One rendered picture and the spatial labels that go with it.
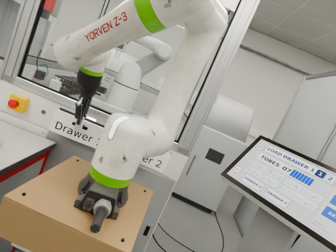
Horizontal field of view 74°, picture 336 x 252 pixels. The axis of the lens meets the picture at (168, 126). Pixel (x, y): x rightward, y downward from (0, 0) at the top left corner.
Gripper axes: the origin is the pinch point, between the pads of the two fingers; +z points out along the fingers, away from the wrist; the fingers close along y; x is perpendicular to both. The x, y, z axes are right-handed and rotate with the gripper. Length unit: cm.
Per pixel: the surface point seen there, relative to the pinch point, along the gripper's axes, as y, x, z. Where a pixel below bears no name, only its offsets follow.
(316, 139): -108, 177, -6
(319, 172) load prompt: 6, 101, -27
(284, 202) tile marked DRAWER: 17, 90, -15
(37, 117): -7.1, -23.4, 11.6
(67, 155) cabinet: -2.7, -3.4, 23.8
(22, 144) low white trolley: 11.9, -17.5, 13.1
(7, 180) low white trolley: 28.7, -11.2, 16.2
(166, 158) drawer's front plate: -7.5, 44.2, 5.3
